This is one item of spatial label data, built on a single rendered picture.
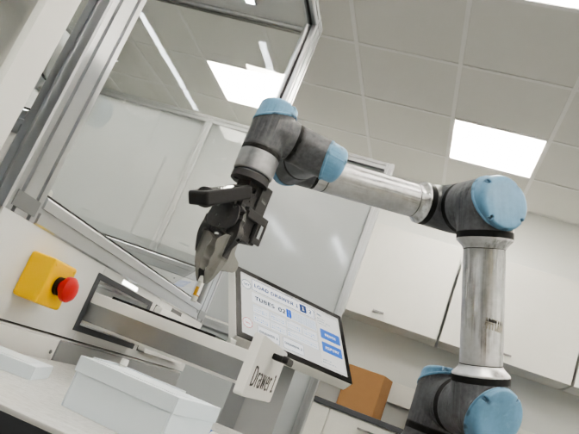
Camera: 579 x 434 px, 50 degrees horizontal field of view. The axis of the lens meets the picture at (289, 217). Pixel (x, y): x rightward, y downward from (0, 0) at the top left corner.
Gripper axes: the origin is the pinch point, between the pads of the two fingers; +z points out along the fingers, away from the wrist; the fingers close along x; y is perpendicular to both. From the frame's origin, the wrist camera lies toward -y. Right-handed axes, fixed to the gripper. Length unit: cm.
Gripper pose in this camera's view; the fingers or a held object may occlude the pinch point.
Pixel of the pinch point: (202, 274)
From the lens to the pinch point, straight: 107.6
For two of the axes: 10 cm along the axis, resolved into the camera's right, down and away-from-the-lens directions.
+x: -7.8, -1.2, 6.1
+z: -3.5, 9.0, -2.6
